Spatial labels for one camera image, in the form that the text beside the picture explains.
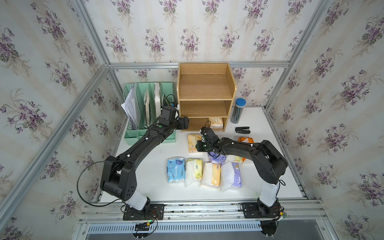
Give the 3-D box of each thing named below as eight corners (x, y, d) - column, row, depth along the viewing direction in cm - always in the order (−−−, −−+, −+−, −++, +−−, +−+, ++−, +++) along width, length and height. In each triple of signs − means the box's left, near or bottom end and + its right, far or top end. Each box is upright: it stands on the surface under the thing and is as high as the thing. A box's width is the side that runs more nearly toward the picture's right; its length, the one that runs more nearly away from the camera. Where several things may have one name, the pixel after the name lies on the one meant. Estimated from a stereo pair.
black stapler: (235, 133, 107) (236, 131, 105) (234, 128, 110) (235, 126, 108) (249, 133, 107) (250, 131, 105) (248, 128, 110) (249, 126, 108)
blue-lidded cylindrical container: (230, 124, 113) (237, 104, 97) (229, 118, 117) (235, 98, 101) (239, 124, 113) (247, 104, 97) (237, 118, 117) (245, 98, 101)
